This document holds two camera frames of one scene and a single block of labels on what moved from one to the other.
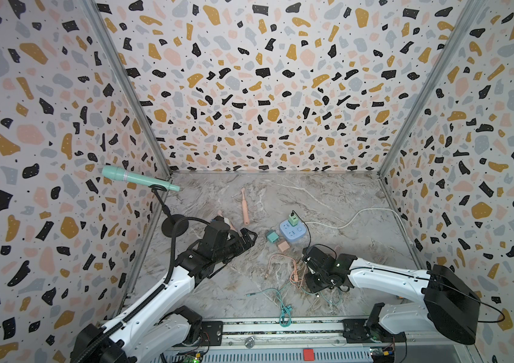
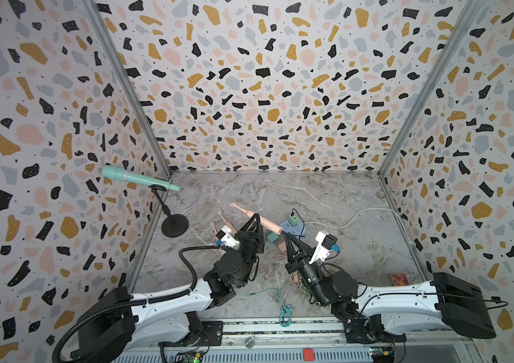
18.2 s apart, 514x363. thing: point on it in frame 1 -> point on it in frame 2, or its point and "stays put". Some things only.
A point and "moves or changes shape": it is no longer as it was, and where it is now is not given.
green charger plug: (293, 220) stays put
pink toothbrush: (245, 209) -> (264, 221)
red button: (308, 355) stays put
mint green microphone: (114, 172) stays put
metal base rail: (318, 340) stays put
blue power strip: (291, 233) stays put
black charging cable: (292, 213) moves or changes shape
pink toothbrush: (232, 227) stays put
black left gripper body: (235, 246) -> (249, 249)
